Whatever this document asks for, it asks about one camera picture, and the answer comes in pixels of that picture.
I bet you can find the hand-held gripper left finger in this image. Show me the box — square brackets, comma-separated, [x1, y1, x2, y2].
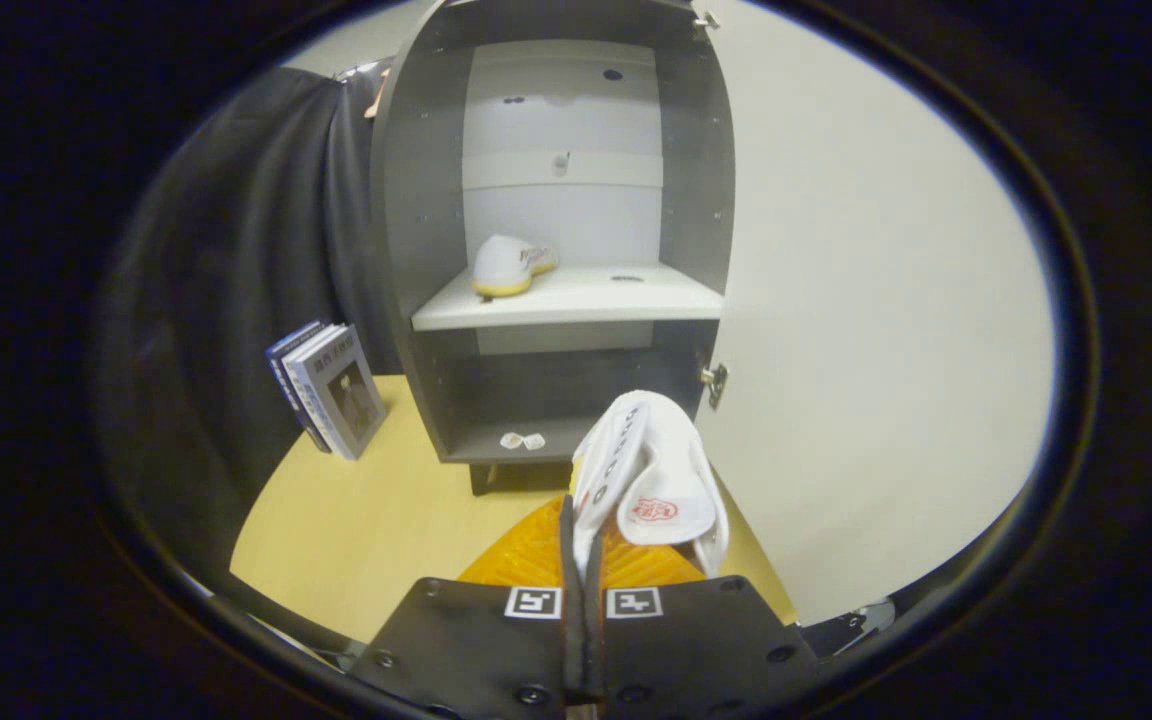
[346, 495, 587, 720]

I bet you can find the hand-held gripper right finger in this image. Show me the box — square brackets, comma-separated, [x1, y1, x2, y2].
[584, 520, 822, 720]

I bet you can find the white shoe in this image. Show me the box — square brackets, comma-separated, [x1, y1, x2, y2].
[471, 234, 560, 299]
[571, 390, 731, 581]

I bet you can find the white shoe cabinet door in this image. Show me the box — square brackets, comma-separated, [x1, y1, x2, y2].
[691, 0, 1057, 627]

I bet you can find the white cabinet shelf board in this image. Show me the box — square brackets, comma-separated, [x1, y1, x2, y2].
[411, 263, 725, 333]

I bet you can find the grey cover book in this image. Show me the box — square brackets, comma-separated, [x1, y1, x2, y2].
[288, 325, 389, 461]

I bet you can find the blue spine book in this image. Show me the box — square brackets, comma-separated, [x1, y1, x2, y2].
[279, 323, 345, 456]

